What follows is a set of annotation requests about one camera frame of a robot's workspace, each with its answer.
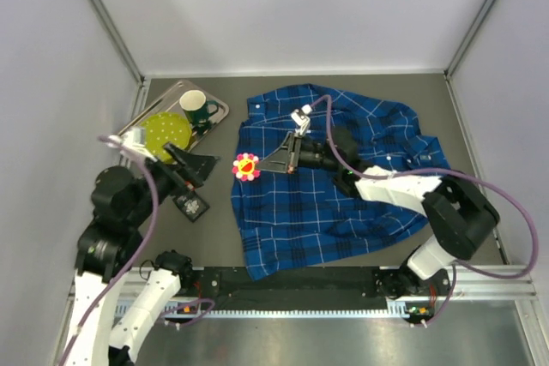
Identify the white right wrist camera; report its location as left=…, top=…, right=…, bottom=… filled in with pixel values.
left=291, top=105, right=312, bottom=136

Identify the small black frame box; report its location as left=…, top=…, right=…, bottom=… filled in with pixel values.
left=172, top=192, right=210, bottom=222

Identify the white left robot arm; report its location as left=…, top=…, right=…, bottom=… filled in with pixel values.
left=58, top=135, right=219, bottom=365

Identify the pink flower brooch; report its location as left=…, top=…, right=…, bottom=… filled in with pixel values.
left=232, top=153, right=261, bottom=182

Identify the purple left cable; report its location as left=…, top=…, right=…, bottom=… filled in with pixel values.
left=57, top=134, right=215, bottom=366

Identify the silver metal tray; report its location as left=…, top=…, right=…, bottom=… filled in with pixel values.
left=118, top=80, right=229, bottom=164

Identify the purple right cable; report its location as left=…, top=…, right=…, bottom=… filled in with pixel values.
left=308, top=94, right=540, bottom=328

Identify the purple cable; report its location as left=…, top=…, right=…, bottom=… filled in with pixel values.
left=308, top=94, right=540, bottom=328
left=57, top=134, right=215, bottom=366

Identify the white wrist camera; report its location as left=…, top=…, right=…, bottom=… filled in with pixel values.
left=291, top=105, right=312, bottom=136
left=106, top=126, right=154, bottom=162

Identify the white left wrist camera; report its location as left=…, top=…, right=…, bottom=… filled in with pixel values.
left=106, top=126, right=154, bottom=162

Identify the silver maple leaf brooch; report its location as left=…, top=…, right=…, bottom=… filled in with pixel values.
left=184, top=200, right=201, bottom=215

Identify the yellow-green dotted plate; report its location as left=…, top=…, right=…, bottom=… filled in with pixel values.
left=139, top=112, right=192, bottom=164

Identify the green mug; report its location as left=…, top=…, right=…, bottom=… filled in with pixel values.
left=178, top=89, right=220, bottom=127

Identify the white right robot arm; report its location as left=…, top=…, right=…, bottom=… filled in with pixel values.
left=257, top=127, right=500, bottom=298

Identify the blue plaid shirt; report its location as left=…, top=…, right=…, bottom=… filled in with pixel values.
left=231, top=84, right=448, bottom=280

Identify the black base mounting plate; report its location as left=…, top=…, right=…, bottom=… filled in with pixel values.
left=192, top=267, right=404, bottom=311

